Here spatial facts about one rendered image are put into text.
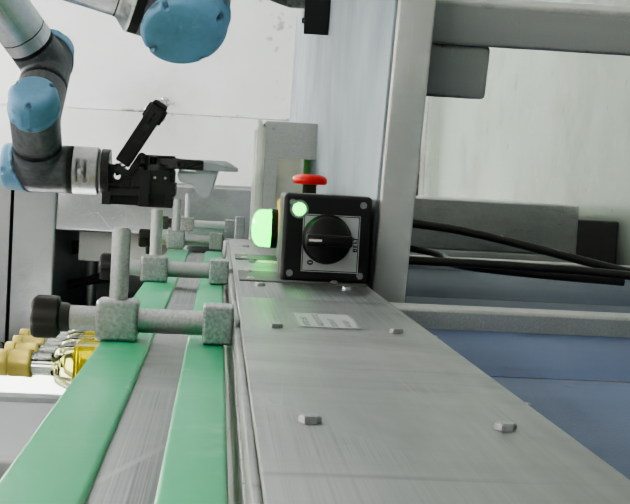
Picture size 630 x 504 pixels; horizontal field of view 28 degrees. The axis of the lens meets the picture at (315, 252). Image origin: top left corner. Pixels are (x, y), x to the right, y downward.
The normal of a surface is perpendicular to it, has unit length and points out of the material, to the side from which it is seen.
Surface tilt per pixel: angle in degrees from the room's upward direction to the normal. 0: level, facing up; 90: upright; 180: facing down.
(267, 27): 90
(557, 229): 90
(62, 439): 90
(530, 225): 90
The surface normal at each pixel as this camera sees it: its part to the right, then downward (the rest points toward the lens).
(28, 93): 0.09, -0.69
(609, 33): 0.06, 0.35
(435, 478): 0.05, -1.00
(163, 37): 0.12, 0.75
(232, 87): 0.07, 0.05
